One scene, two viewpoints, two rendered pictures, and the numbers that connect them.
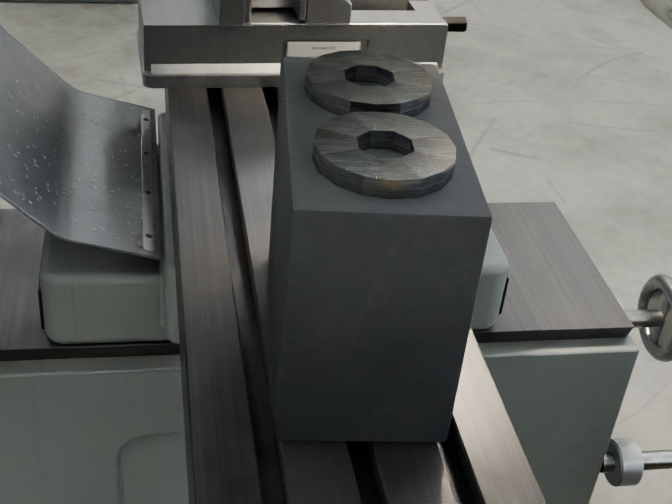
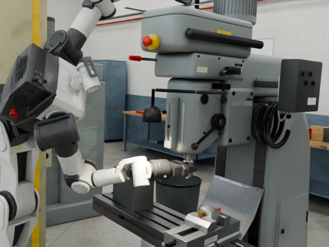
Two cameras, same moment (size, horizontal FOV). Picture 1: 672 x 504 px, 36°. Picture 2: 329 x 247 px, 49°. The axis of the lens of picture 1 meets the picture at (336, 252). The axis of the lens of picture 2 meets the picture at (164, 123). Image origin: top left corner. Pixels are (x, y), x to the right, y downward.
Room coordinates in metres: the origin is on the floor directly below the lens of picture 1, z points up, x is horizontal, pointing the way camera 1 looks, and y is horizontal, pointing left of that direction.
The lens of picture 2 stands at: (2.30, -0.77, 1.62)
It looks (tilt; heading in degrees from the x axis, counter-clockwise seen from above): 7 degrees down; 151
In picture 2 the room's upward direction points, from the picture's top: 3 degrees clockwise
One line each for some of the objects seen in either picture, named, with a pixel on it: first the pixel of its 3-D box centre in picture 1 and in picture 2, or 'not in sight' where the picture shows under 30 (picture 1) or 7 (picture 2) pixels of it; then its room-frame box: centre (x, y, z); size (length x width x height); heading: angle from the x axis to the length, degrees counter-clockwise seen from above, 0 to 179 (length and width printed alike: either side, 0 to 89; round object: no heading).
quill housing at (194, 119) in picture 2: not in sight; (191, 115); (0.99, 0.08, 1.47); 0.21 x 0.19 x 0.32; 13
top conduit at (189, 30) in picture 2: not in sight; (227, 39); (1.12, 0.14, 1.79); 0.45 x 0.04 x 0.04; 103
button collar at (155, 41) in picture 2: not in sight; (152, 41); (1.04, -0.15, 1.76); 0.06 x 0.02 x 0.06; 13
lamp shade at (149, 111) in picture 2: not in sight; (152, 113); (1.07, -0.15, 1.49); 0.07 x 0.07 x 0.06
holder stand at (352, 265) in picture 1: (362, 233); (132, 185); (0.62, -0.02, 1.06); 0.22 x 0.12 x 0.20; 8
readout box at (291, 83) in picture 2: not in sight; (301, 86); (1.25, 0.45, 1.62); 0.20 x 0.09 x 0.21; 103
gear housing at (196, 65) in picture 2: not in sight; (200, 67); (0.98, 0.12, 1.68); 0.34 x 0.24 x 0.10; 103
